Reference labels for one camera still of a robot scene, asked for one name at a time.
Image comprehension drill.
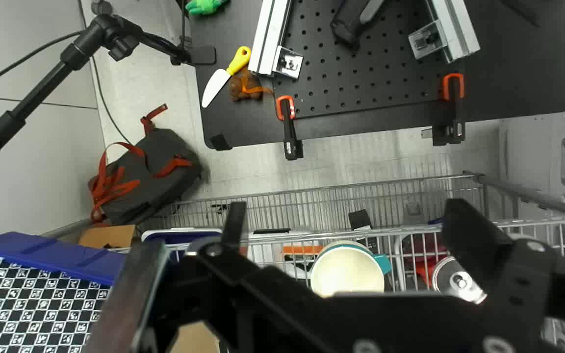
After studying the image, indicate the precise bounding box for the brown cardboard box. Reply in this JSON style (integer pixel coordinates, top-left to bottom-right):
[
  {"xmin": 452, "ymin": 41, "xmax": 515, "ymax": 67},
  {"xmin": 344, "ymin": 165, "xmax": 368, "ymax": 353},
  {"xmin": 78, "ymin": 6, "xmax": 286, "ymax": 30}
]
[{"xmin": 76, "ymin": 224, "xmax": 140, "ymax": 251}]

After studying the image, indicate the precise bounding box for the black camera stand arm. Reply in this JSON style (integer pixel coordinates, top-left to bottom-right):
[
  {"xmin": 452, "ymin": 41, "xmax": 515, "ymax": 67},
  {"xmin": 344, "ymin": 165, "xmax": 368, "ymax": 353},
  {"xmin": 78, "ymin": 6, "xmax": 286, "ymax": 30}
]
[{"xmin": 0, "ymin": 0, "xmax": 219, "ymax": 165}]

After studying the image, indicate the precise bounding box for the orange and black clamp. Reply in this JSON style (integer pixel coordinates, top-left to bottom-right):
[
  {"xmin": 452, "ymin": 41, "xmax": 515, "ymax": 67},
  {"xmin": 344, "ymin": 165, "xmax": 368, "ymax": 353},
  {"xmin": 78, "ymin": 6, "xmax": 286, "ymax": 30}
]
[
  {"xmin": 429, "ymin": 71, "xmax": 468, "ymax": 147},
  {"xmin": 274, "ymin": 94, "xmax": 305, "ymax": 163}
]

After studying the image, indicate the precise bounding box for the orange white and black box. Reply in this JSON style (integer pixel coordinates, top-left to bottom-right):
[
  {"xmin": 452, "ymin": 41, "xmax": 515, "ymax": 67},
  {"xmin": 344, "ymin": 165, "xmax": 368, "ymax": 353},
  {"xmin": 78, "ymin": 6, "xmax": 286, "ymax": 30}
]
[{"xmin": 280, "ymin": 243, "xmax": 323, "ymax": 259}]

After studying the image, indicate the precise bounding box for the black perforated board table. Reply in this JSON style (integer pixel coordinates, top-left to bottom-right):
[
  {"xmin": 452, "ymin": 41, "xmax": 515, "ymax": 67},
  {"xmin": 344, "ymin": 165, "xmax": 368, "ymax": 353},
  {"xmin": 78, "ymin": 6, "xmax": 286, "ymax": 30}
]
[{"xmin": 188, "ymin": 0, "xmax": 565, "ymax": 153}]

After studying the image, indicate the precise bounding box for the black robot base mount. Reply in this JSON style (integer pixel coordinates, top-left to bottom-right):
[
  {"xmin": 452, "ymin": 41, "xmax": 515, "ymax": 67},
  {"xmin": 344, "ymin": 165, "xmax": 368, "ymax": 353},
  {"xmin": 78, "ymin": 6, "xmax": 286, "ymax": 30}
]
[{"xmin": 329, "ymin": 0, "xmax": 386, "ymax": 53}]

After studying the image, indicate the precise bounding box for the grey backpack with orange straps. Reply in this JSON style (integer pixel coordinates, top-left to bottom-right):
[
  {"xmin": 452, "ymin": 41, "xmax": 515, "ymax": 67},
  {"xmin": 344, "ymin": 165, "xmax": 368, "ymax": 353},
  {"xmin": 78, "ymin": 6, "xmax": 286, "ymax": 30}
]
[{"xmin": 86, "ymin": 102, "xmax": 209, "ymax": 228}]

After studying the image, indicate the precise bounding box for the aluminium extrusion rail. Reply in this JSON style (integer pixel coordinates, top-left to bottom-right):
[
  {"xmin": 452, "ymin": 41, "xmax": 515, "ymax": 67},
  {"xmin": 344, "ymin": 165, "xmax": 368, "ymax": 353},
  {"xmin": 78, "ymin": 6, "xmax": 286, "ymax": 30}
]
[
  {"xmin": 246, "ymin": 0, "xmax": 305, "ymax": 81},
  {"xmin": 405, "ymin": 0, "xmax": 482, "ymax": 65}
]

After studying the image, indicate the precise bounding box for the round silver can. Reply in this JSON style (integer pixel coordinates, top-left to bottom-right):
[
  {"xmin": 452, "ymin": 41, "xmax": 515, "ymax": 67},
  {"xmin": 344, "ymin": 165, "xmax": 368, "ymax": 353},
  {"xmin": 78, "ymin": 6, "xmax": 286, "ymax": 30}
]
[{"xmin": 429, "ymin": 255, "xmax": 488, "ymax": 306}]

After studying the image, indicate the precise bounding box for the gripper black right finger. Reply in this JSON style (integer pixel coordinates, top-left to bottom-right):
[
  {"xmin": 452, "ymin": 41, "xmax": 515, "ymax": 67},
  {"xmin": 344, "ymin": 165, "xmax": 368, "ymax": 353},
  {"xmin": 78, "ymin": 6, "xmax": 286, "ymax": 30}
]
[{"xmin": 441, "ymin": 198, "xmax": 565, "ymax": 332}]

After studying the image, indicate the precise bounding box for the black and white checkerboard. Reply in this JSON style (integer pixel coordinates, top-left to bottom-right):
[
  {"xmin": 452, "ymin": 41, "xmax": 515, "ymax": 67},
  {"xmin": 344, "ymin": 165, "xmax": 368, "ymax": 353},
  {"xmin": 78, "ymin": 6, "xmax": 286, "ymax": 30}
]
[{"xmin": 0, "ymin": 253, "xmax": 113, "ymax": 353}]

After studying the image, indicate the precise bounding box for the green toy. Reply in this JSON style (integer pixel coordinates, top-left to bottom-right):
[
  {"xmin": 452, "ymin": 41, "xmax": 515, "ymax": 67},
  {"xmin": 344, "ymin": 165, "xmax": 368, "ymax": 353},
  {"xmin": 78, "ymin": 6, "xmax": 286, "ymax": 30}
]
[{"xmin": 182, "ymin": 0, "xmax": 231, "ymax": 20}]

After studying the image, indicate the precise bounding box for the white knife with yellow handle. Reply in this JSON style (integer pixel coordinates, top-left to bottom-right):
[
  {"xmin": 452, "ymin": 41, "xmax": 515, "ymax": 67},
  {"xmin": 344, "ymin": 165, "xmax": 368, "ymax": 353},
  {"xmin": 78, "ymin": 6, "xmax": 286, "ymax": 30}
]
[{"xmin": 199, "ymin": 45, "xmax": 252, "ymax": 110}]

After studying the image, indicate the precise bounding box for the orange-brown toy piece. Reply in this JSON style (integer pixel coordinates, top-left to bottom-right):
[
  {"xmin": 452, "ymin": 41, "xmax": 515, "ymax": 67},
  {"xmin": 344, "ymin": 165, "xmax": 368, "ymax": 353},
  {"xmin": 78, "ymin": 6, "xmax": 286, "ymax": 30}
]
[{"xmin": 229, "ymin": 69, "xmax": 274, "ymax": 104}]

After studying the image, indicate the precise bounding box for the black cable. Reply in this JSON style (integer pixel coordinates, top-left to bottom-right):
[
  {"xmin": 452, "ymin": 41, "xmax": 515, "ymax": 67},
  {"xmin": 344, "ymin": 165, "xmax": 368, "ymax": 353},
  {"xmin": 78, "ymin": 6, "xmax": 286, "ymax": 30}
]
[{"xmin": 74, "ymin": 0, "xmax": 133, "ymax": 147}]

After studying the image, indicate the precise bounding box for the blue plastic box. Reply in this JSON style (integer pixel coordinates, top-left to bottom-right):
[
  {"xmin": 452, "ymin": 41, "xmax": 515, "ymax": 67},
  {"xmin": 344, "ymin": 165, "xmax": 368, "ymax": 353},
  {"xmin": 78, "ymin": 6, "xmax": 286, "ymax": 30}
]
[{"xmin": 0, "ymin": 228, "xmax": 135, "ymax": 288}]

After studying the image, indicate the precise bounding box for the white pot with teal band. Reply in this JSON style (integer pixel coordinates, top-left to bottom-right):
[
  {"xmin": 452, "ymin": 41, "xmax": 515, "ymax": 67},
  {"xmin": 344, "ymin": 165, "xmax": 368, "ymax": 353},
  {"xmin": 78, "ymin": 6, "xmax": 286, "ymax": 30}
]
[{"xmin": 307, "ymin": 239, "xmax": 392, "ymax": 300}]

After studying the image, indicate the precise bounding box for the gripper left finger with metal pad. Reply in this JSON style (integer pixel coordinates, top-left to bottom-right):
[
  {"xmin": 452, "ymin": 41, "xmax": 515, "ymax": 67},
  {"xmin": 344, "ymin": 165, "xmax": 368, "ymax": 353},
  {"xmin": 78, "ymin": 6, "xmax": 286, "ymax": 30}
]
[{"xmin": 84, "ymin": 239, "xmax": 174, "ymax": 353}]

